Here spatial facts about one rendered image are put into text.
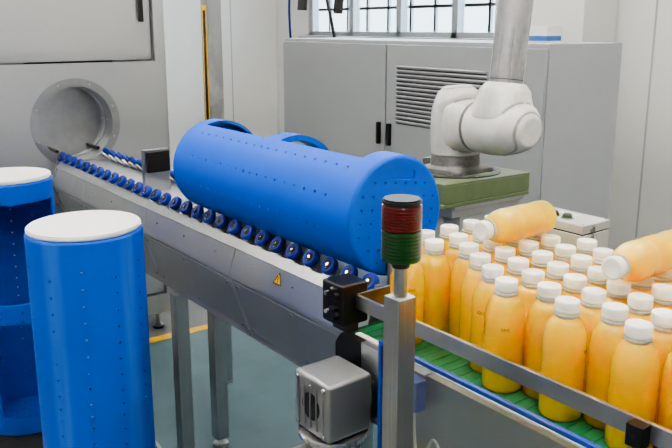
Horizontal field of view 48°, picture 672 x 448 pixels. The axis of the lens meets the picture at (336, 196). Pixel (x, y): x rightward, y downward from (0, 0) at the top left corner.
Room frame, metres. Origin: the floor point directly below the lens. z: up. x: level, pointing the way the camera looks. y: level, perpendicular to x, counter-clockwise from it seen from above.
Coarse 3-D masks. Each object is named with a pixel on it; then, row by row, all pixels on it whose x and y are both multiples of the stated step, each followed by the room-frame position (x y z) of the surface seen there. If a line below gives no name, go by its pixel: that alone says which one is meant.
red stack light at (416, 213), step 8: (384, 208) 1.12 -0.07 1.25; (392, 208) 1.11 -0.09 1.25; (400, 208) 1.11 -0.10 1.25; (408, 208) 1.11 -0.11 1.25; (416, 208) 1.11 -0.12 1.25; (384, 216) 1.12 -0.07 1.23; (392, 216) 1.11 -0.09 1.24; (400, 216) 1.11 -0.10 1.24; (408, 216) 1.11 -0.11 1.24; (416, 216) 1.11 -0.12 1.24; (384, 224) 1.12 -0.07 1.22; (392, 224) 1.11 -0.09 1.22; (400, 224) 1.11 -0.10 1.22; (408, 224) 1.11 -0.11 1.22; (416, 224) 1.11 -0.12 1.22; (392, 232) 1.11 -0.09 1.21; (400, 232) 1.11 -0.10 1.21; (408, 232) 1.11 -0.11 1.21
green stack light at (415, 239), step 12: (384, 240) 1.12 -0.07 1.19; (396, 240) 1.11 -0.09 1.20; (408, 240) 1.11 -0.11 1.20; (420, 240) 1.12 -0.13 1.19; (384, 252) 1.12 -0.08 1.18; (396, 252) 1.11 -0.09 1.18; (408, 252) 1.11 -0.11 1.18; (420, 252) 1.13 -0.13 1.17; (396, 264) 1.11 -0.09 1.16; (408, 264) 1.11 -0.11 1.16
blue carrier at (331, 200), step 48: (192, 144) 2.23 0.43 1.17; (240, 144) 2.06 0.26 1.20; (288, 144) 1.92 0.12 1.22; (192, 192) 2.21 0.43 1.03; (240, 192) 1.96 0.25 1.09; (288, 192) 1.79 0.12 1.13; (336, 192) 1.65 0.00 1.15; (384, 192) 1.66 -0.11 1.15; (432, 192) 1.75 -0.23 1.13; (288, 240) 1.90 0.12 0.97; (336, 240) 1.64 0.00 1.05
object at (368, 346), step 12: (348, 336) 1.45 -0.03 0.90; (360, 336) 1.45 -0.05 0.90; (336, 348) 1.48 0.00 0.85; (348, 348) 1.45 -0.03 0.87; (360, 348) 1.42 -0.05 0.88; (372, 348) 1.39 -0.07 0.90; (348, 360) 1.45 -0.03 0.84; (360, 360) 1.42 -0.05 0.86; (372, 360) 1.39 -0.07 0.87; (372, 372) 1.39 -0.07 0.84; (372, 384) 1.39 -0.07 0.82; (372, 396) 1.39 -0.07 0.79; (372, 408) 1.39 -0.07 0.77; (372, 420) 1.39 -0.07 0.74
